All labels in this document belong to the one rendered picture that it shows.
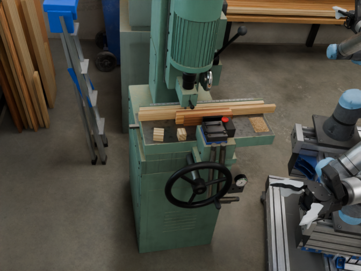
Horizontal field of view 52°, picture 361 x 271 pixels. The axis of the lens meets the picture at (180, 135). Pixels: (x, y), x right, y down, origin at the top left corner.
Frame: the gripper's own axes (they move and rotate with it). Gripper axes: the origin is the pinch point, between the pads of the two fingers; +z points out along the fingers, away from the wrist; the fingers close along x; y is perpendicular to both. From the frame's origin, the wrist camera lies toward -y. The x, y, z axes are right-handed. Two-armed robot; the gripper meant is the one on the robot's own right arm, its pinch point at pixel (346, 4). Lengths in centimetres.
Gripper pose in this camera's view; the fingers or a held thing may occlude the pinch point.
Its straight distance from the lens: 231.3
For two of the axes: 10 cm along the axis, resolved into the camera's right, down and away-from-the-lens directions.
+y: 0.5, 7.2, 6.9
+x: 9.9, -1.1, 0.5
